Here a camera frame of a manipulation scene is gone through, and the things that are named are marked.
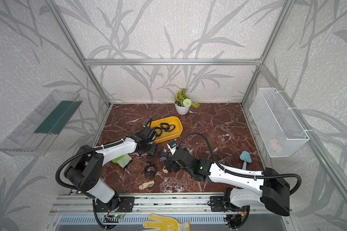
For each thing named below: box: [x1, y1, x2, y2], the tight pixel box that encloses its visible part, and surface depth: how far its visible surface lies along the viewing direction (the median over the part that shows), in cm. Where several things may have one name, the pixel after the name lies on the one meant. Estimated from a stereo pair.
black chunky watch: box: [144, 161, 157, 179], surface depth 87 cm
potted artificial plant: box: [173, 87, 201, 116], surface depth 106 cm
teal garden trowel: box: [239, 150, 253, 170], surface depth 91 cm
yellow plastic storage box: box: [147, 115, 184, 144], surface depth 106 cm
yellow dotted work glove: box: [142, 213, 191, 231], surface depth 69 cm
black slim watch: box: [160, 122, 171, 133], surface depth 104 cm
